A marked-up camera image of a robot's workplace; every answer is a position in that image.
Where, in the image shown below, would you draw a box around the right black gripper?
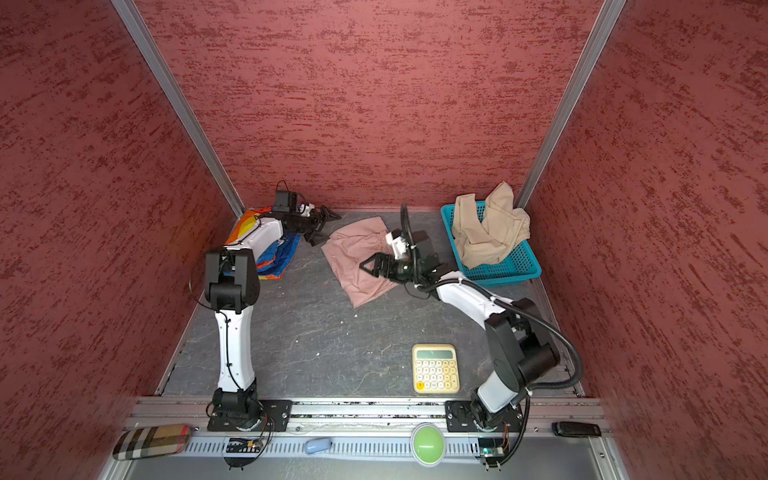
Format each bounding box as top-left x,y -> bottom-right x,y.
362,251 -> 424,282

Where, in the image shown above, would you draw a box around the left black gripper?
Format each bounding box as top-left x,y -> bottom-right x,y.
289,204 -> 341,244

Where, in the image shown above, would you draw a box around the pink shorts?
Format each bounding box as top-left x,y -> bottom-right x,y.
321,217 -> 397,308

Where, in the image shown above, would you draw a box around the rainbow striped shorts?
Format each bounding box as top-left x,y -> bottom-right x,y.
225,208 -> 300,281

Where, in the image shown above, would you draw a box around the beige shorts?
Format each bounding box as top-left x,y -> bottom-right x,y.
451,181 -> 531,269

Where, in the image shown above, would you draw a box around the teal plastic basket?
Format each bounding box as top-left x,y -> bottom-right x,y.
440,204 -> 542,288

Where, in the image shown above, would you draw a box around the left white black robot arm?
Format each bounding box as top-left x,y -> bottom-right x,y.
203,204 -> 341,432

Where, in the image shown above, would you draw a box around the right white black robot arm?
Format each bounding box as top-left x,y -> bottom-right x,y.
359,253 -> 579,431

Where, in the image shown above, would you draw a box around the cream yellow calculator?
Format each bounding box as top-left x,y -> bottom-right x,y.
412,343 -> 460,395

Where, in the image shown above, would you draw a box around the green round push button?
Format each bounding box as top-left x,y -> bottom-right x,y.
410,423 -> 446,467

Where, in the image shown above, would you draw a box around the small blue grey eraser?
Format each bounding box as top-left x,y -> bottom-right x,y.
304,437 -> 333,455

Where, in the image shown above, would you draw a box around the right small circuit board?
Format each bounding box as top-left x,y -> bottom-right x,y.
477,437 -> 507,469

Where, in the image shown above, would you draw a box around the small circuit board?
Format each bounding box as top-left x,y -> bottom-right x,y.
477,437 -> 507,469
223,438 -> 265,470

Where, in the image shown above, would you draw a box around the left small circuit board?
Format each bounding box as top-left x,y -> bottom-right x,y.
223,438 -> 265,470

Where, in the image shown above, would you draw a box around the black remote device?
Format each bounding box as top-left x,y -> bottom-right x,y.
551,421 -> 602,438

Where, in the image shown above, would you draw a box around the plaid glasses case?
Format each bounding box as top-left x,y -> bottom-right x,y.
112,424 -> 192,461

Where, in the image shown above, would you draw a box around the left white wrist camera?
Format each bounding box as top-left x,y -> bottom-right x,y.
270,190 -> 315,218

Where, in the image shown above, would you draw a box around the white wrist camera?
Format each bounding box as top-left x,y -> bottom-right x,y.
270,190 -> 315,218
385,229 -> 429,260

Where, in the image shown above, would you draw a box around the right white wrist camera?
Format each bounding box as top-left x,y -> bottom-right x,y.
385,229 -> 429,260

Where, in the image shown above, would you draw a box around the black corrugated cable hose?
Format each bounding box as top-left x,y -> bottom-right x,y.
399,205 -> 584,466

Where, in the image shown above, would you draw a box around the aluminium front rail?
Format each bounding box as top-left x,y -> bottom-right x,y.
98,394 -> 631,480

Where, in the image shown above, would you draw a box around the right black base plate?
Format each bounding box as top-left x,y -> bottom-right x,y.
445,400 -> 523,433

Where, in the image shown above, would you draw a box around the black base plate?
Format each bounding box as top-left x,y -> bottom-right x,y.
206,400 -> 293,434
445,400 -> 523,433

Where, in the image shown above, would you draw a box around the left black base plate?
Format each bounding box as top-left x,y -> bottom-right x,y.
206,400 -> 293,434

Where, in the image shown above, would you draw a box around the left aluminium corner post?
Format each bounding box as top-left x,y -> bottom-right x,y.
111,0 -> 245,217

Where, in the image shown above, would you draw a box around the aluminium corner post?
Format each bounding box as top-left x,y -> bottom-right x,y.
516,0 -> 626,209
111,0 -> 245,217

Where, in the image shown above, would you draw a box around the right aluminium corner post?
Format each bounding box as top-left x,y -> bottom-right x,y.
516,0 -> 626,209

